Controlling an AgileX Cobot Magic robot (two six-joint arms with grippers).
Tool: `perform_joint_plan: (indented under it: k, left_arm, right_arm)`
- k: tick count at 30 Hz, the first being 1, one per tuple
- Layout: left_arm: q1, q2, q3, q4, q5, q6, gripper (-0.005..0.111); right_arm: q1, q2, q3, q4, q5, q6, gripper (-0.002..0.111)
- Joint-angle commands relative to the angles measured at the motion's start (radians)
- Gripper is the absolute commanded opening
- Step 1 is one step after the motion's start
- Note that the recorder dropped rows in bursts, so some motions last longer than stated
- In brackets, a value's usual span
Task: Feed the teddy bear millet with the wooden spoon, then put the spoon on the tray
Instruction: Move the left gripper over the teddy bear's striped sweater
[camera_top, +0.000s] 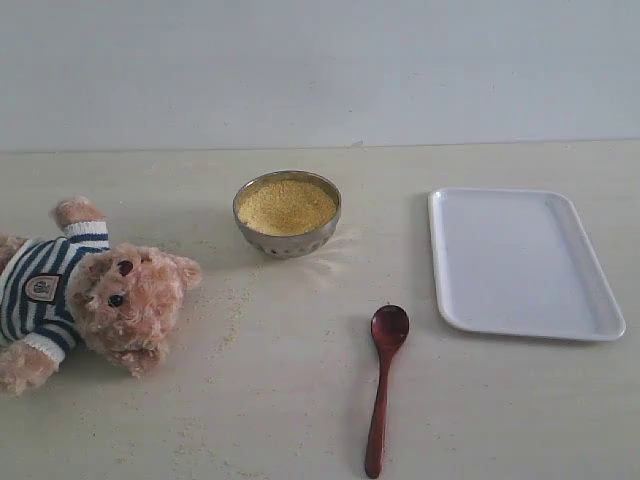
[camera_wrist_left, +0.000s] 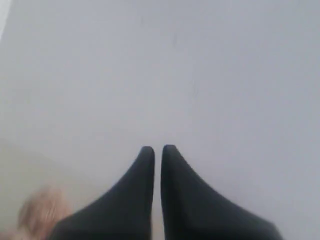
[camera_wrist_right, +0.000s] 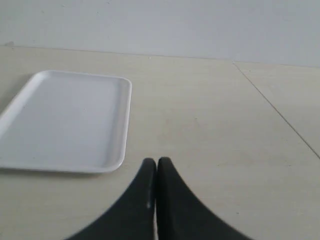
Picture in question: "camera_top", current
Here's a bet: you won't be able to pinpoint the steel bowl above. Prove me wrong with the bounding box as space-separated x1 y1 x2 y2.
233 170 341 259

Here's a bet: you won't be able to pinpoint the yellow millet grains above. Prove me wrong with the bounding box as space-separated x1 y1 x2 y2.
238 180 337 236

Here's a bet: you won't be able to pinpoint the dark red wooden spoon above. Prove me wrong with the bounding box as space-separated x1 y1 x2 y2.
364 304 410 479

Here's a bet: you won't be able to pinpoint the teddy bear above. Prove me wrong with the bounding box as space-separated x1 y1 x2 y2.
1 197 202 395

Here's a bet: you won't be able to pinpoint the white plastic tray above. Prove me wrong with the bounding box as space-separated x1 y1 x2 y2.
429 188 626 342

